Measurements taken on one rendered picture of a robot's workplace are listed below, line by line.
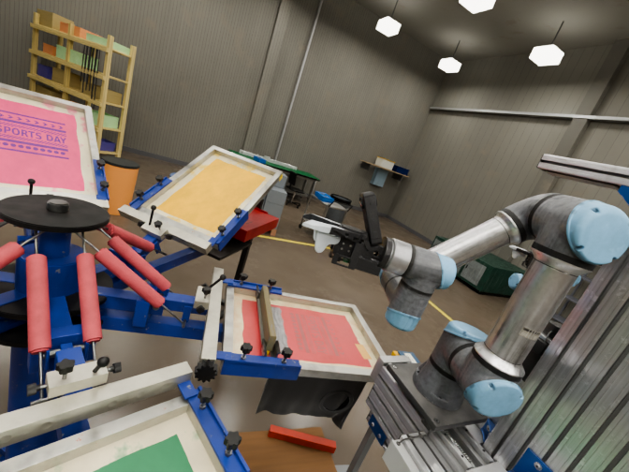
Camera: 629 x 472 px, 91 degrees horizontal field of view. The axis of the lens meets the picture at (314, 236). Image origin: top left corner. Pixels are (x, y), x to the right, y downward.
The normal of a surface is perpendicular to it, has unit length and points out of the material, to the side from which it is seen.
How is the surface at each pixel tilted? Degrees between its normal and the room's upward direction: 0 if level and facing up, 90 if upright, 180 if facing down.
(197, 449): 0
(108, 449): 0
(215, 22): 90
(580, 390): 90
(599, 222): 82
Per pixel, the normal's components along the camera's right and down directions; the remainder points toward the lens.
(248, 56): 0.37, 0.39
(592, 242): 0.03, 0.17
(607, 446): -0.87, -0.17
